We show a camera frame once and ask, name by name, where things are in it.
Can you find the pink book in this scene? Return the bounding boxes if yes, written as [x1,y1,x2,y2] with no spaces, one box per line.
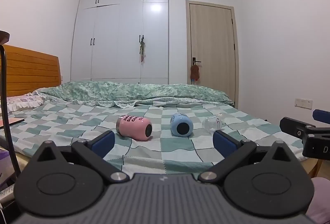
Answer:
[0,117,25,130]

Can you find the purple box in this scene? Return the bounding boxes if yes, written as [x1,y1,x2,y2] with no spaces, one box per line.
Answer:
[0,149,17,184]

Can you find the bed with checkered sheet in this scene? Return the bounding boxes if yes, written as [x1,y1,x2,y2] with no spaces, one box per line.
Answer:
[0,80,314,173]

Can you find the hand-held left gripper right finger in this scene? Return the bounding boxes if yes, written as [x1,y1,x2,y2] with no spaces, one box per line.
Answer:
[198,130,301,184]

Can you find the black cable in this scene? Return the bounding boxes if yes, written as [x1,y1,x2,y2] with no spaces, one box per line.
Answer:
[0,45,21,178]

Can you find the brown hanging pouch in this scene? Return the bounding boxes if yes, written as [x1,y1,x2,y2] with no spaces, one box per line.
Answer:
[190,64,201,83]

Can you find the wooden headboard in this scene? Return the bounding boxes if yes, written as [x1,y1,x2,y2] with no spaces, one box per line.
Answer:
[0,44,62,97]

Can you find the dark round stand top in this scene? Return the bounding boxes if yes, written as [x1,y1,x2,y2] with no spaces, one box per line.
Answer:
[0,30,10,46]

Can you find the pink cup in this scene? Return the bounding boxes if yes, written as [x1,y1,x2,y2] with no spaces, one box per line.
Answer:
[115,115,153,141]

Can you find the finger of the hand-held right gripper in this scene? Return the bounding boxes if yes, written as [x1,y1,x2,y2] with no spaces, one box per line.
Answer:
[279,117,316,139]
[312,109,330,123]

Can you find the blue cup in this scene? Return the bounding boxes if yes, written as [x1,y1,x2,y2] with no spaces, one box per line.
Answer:
[170,113,194,137]

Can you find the hanging green ornament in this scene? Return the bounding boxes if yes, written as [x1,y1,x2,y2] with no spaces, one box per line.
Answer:
[138,35,146,63]

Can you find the person's lilac clothing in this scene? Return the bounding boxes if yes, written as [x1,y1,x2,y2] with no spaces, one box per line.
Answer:
[306,177,330,224]

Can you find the white wardrobe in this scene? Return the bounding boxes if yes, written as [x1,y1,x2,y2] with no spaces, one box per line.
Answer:
[70,0,170,85]

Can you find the clear glass cup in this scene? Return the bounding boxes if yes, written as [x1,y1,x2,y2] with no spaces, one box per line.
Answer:
[202,113,225,134]

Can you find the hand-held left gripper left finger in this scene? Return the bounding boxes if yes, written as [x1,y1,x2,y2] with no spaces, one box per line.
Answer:
[29,130,130,184]

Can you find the beige wooden door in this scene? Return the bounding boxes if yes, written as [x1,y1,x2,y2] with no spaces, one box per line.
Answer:
[186,0,239,109]

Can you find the green floral quilt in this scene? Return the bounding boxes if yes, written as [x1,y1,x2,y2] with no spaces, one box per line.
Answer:
[38,81,230,108]

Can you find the floral ruffled pillow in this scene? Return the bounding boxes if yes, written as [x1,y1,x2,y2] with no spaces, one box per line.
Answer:
[5,92,46,113]

